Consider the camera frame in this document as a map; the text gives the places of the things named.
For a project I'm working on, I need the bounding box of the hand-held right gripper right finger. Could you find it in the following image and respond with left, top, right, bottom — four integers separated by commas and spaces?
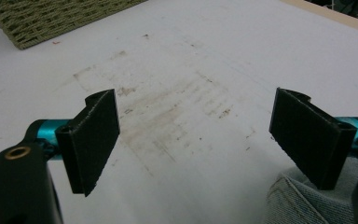
268, 87, 358, 191

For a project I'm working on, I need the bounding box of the light blue denim skirt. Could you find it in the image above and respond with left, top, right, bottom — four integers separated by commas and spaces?
265, 157, 358, 224

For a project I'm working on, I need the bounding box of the white foam mat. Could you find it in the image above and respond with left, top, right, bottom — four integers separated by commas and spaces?
0, 0, 358, 224

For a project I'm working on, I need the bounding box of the light wooden table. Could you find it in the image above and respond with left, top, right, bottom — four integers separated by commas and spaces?
279, 0, 358, 35

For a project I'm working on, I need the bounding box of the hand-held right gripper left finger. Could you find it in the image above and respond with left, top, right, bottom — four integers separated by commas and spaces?
54, 89, 121, 198

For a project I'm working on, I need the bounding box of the green woven basket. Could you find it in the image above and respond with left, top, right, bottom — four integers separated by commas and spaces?
0, 0, 148, 50

